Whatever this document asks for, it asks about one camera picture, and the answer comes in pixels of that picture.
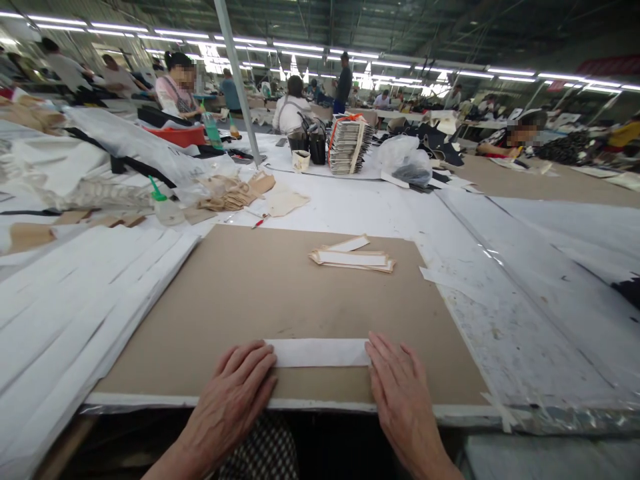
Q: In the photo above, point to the pile of beige leather pieces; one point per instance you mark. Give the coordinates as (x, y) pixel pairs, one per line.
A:
(245, 192)

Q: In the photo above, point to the pile of long white strips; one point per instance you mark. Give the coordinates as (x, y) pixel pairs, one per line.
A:
(75, 300)

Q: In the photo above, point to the clear glue bottle green nozzle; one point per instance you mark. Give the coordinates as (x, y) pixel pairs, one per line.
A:
(165, 205)

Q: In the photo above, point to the stack of tan-edged white pieces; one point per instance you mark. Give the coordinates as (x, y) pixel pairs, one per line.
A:
(352, 261)

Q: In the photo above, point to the green drink bottle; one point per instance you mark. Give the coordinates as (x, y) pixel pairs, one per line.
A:
(212, 127)

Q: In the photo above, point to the tied stack of grey cards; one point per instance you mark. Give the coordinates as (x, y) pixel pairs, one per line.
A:
(347, 145)

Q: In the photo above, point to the black handbags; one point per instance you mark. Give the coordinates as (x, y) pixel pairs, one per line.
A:
(310, 142)

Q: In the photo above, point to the tan leather piece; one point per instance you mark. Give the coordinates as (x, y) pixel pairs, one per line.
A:
(31, 235)

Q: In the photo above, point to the person's left hand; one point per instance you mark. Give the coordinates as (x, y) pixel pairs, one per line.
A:
(232, 395)

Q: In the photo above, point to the large white plastic sheet bag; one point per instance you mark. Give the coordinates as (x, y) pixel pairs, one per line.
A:
(145, 145)

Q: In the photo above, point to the brown cardboard work board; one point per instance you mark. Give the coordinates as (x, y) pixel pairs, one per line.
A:
(260, 305)

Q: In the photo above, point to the grey metal pole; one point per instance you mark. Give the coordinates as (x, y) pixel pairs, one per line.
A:
(239, 75)

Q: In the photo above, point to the white rectangular lining strip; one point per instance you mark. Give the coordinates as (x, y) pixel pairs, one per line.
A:
(320, 352)

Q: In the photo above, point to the person's legs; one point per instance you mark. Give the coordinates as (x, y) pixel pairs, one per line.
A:
(265, 450)

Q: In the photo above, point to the clear plastic bag dark contents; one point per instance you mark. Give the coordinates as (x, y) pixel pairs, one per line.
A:
(407, 160)

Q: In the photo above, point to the printed paper cup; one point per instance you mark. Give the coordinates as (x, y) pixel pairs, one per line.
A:
(301, 161)

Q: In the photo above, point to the red plastic basin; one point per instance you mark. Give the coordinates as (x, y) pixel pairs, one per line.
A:
(177, 135)

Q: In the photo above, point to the person's right hand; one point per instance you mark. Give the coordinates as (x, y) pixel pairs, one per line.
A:
(400, 395)

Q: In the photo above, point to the single tan-edged white piece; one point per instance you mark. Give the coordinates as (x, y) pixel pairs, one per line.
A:
(350, 243)

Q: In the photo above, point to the pile of dark fabric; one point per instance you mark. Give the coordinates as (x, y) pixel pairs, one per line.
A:
(572, 147)

